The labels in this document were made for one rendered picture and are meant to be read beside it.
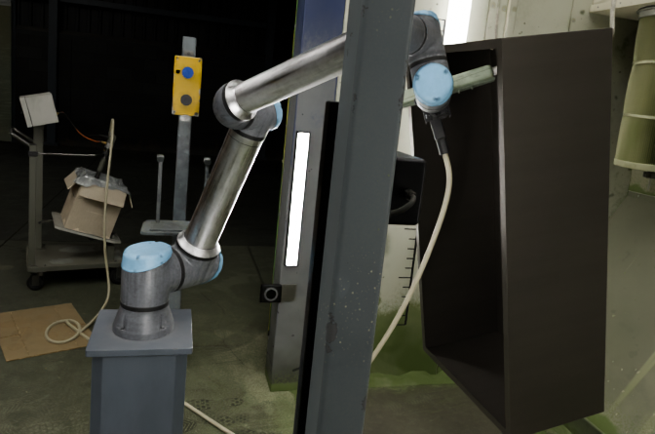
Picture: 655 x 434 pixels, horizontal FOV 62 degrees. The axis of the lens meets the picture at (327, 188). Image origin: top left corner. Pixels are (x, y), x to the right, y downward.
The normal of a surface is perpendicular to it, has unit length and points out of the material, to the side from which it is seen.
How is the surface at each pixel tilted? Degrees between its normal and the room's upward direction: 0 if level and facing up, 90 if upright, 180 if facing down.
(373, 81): 90
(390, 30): 90
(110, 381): 90
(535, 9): 90
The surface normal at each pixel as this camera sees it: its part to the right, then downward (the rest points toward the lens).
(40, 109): 0.48, 0.19
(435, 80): -0.18, 0.07
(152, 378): 0.25, 0.18
